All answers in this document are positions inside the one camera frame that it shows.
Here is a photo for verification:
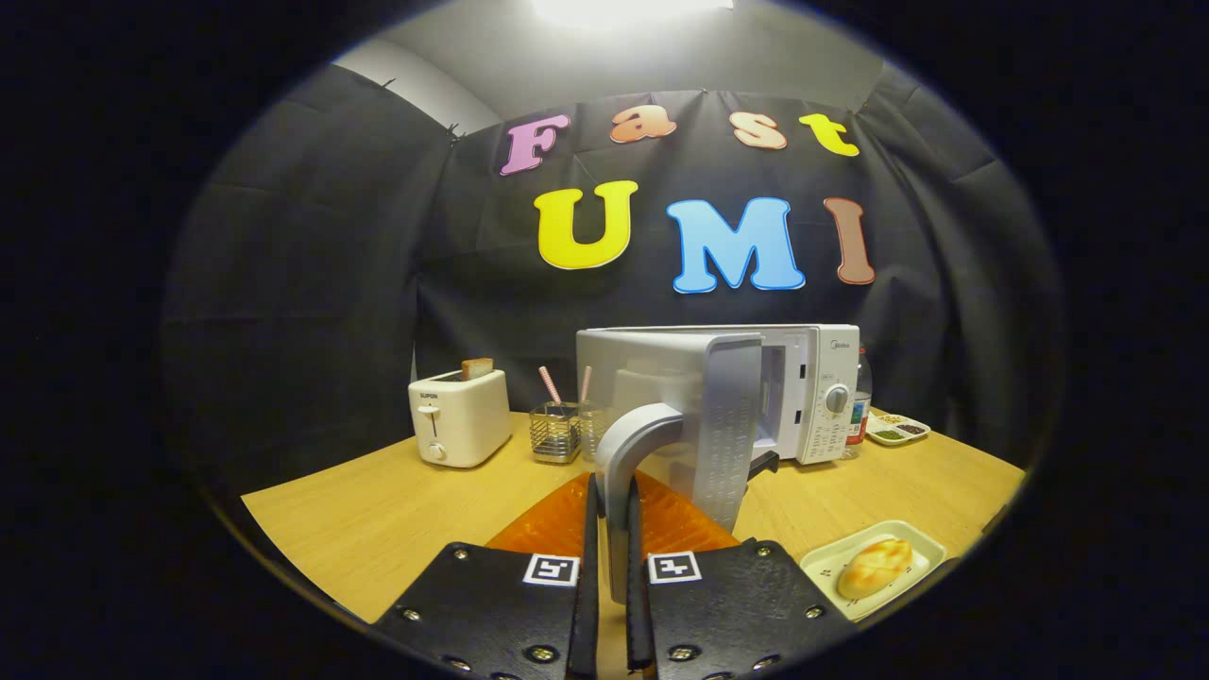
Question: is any clear glass cup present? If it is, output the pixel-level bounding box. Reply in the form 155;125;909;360
578;401;610;462

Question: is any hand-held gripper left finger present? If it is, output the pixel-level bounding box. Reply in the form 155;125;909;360
371;472;603;680

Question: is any pale green rectangular plate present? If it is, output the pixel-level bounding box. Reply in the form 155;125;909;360
800;519;948;621

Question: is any wire mesh holder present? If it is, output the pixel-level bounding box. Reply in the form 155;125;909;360
529;401;583;465

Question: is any plastic bottle with red label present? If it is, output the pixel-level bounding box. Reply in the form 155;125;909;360
843;345;873;461

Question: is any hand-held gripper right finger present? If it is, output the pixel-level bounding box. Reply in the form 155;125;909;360
625;470;856;680

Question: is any bright ceiling light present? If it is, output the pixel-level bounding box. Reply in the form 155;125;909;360
529;0;738;29

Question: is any golden bread bun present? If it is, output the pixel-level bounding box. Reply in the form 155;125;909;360
837;537;915;601

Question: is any white divided dish of beans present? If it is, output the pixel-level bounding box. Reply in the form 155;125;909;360
866;411;931;447

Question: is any white microwave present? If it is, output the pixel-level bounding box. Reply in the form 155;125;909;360
576;324;862;605

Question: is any cream toaster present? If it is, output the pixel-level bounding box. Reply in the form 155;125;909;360
408;368;513;469

